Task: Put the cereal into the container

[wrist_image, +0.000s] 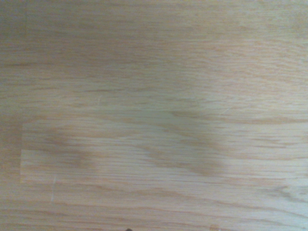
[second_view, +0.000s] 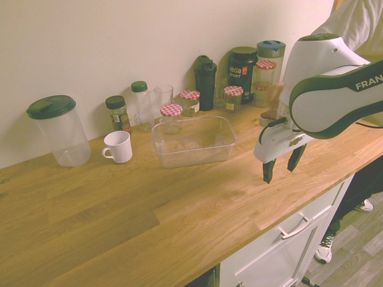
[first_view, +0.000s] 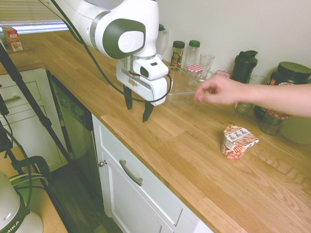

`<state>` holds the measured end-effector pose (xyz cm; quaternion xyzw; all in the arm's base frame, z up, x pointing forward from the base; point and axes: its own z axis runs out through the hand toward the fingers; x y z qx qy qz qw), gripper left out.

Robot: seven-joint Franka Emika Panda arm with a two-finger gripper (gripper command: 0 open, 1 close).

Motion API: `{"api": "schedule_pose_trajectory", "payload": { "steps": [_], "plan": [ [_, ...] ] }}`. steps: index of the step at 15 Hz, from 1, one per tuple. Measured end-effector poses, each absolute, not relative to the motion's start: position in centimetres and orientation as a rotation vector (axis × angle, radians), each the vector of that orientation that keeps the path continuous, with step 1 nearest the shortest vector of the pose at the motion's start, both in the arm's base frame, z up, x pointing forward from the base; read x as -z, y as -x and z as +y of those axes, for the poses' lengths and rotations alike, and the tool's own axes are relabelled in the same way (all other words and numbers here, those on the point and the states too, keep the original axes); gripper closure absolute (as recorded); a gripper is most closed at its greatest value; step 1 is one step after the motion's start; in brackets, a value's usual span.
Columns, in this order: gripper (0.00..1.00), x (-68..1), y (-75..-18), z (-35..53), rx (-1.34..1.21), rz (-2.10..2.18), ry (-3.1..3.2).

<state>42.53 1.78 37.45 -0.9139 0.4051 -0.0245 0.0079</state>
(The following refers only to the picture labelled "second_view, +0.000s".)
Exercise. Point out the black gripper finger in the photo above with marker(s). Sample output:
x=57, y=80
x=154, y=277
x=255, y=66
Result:
x=296, y=158
x=268, y=172

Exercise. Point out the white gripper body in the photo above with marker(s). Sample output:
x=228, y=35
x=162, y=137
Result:
x=276, y=145

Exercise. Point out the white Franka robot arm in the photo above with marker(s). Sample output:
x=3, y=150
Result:
x=329, y=98

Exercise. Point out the clear plastic container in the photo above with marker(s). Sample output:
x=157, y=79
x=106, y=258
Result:
x=194, y=146

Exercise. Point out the person's hand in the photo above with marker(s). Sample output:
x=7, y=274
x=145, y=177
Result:
x=276, y=95

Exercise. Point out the low jar red checkered lid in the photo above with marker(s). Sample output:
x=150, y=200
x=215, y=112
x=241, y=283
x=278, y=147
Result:
x=261, y=97

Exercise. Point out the short jar red checkered lid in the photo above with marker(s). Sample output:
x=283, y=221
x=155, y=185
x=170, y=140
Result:
x=233, y=98

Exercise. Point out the tall jar red checkered lid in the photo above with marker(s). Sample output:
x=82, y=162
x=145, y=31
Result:
x=265, y=73

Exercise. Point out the small glass tumbler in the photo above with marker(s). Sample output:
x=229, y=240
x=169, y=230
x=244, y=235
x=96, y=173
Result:
x=221, y=95

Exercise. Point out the black Vega Sport tub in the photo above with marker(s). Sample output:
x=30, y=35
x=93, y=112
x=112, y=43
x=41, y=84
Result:
x=240, y=71

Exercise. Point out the white sneaker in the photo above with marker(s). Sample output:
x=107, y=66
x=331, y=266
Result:
x=324, y=249
x=365, y=206

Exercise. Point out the black shaker bottle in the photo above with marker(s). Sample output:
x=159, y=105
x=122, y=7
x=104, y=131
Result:
x=206, y=86

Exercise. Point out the labelled jar red checkered lid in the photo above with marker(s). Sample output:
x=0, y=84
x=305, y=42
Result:
x=190, y=103

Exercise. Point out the clear pitcher blue lid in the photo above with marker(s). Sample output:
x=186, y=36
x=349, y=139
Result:
x=270, y=49

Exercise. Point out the empty jar red checkered lid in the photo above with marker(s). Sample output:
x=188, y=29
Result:
x=171, y=111

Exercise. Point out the clear drinking glass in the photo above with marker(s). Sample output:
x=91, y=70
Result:
x=163, y=95

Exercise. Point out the clear plastic bottle green cap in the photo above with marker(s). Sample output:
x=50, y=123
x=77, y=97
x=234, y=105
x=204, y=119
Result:
x=143, y=107

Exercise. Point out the white ceramic mug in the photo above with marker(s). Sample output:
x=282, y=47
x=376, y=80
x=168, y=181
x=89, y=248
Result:
x=119, y=148

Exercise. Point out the person in grey shirt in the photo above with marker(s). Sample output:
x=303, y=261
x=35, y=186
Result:
x=359, y=18

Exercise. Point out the spice jar dark green lid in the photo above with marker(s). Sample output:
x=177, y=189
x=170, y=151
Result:
x=118, y=115

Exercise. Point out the large clear canister green lid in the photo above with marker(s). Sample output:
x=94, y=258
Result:
x=64, y=134

